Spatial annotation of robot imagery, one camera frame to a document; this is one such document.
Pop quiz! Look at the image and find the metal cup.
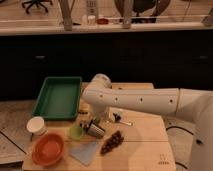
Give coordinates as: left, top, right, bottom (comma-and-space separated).
85, 122, 105, 138

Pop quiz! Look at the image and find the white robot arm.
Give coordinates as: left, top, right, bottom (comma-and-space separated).
82, 74, 213, 171

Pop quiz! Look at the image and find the green measuring cup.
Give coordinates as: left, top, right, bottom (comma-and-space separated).
68, 125, 83, 140

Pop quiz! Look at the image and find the metal spoon dark head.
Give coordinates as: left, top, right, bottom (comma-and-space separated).
113, 113, 133, 126

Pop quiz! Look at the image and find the yellow banana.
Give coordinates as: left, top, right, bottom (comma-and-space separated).
78, 103, 89, 115

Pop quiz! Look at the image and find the dark grape bunch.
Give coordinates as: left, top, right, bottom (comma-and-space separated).
100, 131, 124, 155

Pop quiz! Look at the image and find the blue cloth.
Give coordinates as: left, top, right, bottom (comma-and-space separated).
69, 141, 99, 166

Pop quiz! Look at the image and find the green plastic tray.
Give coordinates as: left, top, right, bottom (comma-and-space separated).
32, 77, 82, 121

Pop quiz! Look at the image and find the orange bowl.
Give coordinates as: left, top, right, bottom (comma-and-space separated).
32, 133, 64, 167

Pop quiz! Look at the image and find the white round container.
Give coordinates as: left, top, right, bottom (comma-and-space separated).
26, 116, 46, 135

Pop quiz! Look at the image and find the red object on counter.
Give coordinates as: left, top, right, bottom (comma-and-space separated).
97, 18, 109, 25

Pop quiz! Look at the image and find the office chair base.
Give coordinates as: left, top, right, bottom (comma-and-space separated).
21, 0, 53, 14

